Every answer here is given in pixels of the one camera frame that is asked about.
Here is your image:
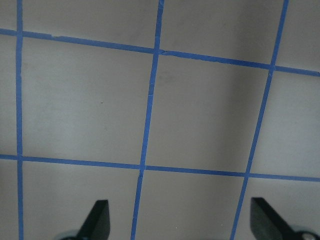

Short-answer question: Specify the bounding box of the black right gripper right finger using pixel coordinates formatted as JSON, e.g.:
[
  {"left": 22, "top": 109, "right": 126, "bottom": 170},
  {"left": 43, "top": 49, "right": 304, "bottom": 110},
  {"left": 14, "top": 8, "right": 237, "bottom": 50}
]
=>
[{"left": 250, "top": 197, "right": 320, "bottom": 240}]

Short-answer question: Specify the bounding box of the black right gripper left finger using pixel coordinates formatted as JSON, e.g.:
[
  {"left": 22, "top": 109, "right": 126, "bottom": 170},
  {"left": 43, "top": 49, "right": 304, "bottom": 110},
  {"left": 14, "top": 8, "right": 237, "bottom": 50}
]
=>
[{"left": 61, "top": 199, "right": 111, "bottom": 240}]

